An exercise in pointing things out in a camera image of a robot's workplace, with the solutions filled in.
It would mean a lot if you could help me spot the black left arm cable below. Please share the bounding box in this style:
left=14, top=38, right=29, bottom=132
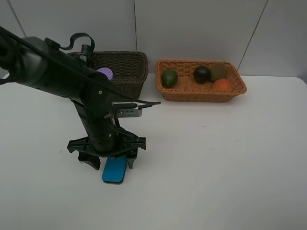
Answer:
left=59, top=33, right=95, bottom=52

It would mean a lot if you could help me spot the dark brown wicker basket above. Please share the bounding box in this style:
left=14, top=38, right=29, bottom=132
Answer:
left=68, top=50, right=150, bottom=101

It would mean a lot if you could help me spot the orange wicker basket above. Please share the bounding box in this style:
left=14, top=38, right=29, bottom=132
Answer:
left=155, top=60, right=247, bottom=103

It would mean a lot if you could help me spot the dark green square bottle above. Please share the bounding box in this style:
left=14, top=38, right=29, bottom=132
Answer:
left=80, top=45, right=93, bottom=67

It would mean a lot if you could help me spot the brown kiwi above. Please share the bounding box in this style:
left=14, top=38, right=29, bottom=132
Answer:
left=211, top=62, right=226, bottom=82

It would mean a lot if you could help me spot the orange peach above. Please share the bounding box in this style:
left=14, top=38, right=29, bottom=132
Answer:
left=213, top=79, right=232, bottom=91

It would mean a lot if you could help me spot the purple-lidded round jar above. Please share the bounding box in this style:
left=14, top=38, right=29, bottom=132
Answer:
left=96, top=68, right=113, bottom=81

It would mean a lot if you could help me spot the green lime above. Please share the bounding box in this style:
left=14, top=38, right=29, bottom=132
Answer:
left=161, top=69, right=178, bottom=89

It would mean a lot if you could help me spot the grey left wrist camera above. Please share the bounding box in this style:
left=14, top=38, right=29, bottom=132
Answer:
left=112, top=102, right=142, bottom=118

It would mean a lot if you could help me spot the dark purple mangosteen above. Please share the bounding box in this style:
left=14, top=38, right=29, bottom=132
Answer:
left=193, top=65, right=211, bottom=84

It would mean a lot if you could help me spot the blue whiteboard eraser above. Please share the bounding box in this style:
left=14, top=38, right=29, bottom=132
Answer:
left=102, top=156, right=127, bottom=184

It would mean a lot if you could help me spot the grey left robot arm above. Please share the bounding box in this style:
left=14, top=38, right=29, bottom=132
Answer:
left=0, top=29, right=146, bottom=170

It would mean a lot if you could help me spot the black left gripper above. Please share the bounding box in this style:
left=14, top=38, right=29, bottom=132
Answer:
left=67, top=129, right=146, bottom=170

